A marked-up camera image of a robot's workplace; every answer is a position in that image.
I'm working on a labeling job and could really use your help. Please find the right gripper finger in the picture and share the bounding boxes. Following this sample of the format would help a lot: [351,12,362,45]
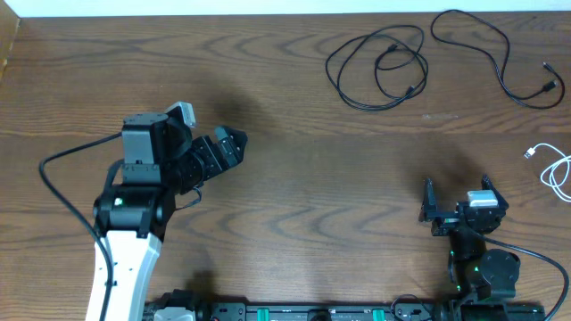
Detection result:
[481,174,503,199]
[418,177,441,222]

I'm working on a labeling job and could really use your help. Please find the black USB cable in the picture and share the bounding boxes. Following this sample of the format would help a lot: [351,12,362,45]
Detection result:
[429,8,567,111]
[324,24,430,112]

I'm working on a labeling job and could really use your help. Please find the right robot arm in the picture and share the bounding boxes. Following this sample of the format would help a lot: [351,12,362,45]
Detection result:
[419,176,521,320]

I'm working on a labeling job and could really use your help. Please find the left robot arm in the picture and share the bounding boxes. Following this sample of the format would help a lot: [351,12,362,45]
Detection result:
[86,111,247,320]

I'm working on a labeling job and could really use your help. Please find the right camera black cable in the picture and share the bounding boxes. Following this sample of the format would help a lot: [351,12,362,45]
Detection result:
[481,231,571,321]

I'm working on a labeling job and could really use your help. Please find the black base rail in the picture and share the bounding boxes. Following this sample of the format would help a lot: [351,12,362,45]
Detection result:
[142,289,547,321]

